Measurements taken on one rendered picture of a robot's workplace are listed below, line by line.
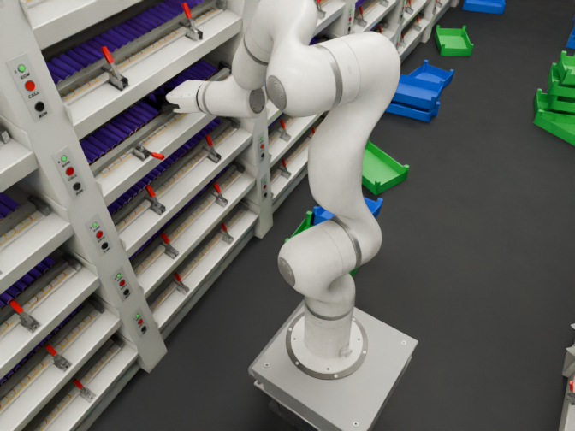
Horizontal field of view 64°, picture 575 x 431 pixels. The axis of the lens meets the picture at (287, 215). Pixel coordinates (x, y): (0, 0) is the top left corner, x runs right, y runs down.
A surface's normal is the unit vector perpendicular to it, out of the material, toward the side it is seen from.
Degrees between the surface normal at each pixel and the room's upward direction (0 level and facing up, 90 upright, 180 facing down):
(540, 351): 0
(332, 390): 3
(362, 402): 3
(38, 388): 15
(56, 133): 90
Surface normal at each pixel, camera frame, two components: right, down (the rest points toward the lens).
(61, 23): 0.83, 0.53
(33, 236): 0.21, -0.58
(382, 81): 0.51, 0.58
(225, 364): -0.01, -0.70
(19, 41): 0.86, 0.36
